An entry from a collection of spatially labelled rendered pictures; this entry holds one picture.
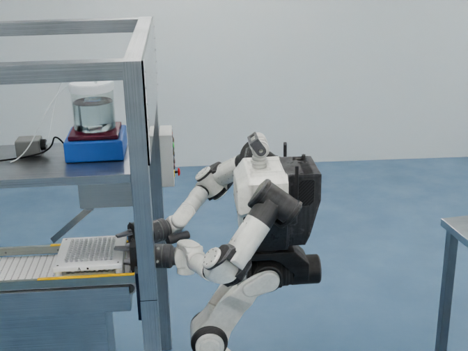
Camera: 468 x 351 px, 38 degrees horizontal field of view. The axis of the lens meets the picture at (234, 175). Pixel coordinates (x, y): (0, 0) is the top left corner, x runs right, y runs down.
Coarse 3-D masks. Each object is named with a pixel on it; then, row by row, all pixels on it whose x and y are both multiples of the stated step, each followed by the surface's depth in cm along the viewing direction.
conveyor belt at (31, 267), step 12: (0, 264) 262; (12, 264) 262; (24, 264) 262; (36, 264) 261; (48, 264) 261; (0, 276) 253; (12, 276) 253; (24, 276) 252; (36, 276) 252; (48, 276) 252; (36, 288) 245
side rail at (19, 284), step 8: (8, 280) 243; (16, 280) 243; (24, 280) 243; (32, 280) 243; (48, 280) 243; (56, 280) 243; (64, 280) 243; (72, 280) 243; (80, 280) 244; (88, 280) 244; (96, 280) 244; (104, 280) 244; (112, 280) 245; (120, 280) 245; (128, 280) 245; (0, 288) 242; (8, 288) 243; (16, 288) 243; (24, 288) 243; (32, 288) 243
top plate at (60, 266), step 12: (84, 240) 263; (120, 240) 263; (60, 252) 254; (120, 252) 253; (60, 264) 246; (72, 264) 246; (84, 264) 245; (96, 264) 245; (108, 264) 245; (120, 264) 245
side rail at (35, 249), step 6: (24, 246) 268; (30, 246) 268; (36, 246) 268; (42, 246) 268; (48, 246) 268; (60, 246) 268; (0, 252) 267; (6, 252) 267; (12, 252) 267; (18, 252) 267; (24, 252) 268; (30, 252) 268; (36, 252) 268; (42, 252) 268; (48, 252) 268; (54, 252) 269
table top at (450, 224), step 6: (462, 216) 300; (444, 222) 296; (450, 222) 295; (456, 222) 294; (462, 222) 294; (444, 228) 296; (450, 228) 292; (456, 228) 289; (462, 228) 288; (456, 234) 287; (462, 234) 283; (462, 240) 282
